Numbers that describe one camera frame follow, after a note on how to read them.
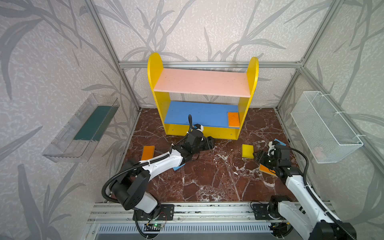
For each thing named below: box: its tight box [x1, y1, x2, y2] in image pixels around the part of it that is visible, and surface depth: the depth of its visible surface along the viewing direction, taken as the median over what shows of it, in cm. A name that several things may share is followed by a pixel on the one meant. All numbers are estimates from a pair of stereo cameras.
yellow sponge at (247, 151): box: [241, 144, 254, 159], surface depth 98 cm
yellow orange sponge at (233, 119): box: [228, 112, 240, 128], surface depth 95 cm
